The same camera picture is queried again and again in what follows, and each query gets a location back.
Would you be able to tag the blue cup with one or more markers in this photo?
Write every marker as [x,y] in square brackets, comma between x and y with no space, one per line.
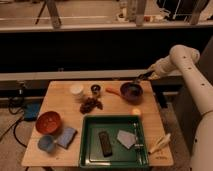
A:
[46,143]

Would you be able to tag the blue sponge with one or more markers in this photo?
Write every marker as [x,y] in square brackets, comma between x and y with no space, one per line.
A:
[66,137]

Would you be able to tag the brown grape bunch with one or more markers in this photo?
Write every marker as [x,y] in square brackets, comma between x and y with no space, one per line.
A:
[89,104]

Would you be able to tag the yellow banana toy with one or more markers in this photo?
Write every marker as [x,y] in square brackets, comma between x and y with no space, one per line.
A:
[160,143]

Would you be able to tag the small orange ball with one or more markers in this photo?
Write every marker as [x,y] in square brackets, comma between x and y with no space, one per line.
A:
[136,112]

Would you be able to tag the red-orange bowl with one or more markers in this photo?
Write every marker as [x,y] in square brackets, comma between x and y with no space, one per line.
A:
[48,122]

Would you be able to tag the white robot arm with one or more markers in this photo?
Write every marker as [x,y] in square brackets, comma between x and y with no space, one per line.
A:
[184,59]

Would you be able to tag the blue box on floor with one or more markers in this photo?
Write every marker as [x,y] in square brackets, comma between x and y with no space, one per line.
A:
[31,111]

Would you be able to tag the orange carrot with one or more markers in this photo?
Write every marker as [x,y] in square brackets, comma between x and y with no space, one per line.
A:
[113,91]

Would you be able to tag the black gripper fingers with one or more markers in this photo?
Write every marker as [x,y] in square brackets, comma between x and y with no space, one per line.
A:
[144,76]

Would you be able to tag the purple bowl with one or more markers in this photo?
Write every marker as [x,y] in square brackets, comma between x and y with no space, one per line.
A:
[131,92]

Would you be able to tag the white cup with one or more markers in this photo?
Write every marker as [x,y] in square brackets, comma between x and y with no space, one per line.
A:
[77,90]

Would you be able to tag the green plastic tray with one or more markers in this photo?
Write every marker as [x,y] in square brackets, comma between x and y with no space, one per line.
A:
[91,155]

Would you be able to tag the grey folded cloth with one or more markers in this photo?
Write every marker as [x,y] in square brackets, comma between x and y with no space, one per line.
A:
[127,139]

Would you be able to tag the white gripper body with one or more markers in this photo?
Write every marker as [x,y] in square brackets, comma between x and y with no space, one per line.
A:
[161,68]

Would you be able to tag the dark brown block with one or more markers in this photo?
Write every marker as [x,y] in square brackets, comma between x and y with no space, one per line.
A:
[105,144]

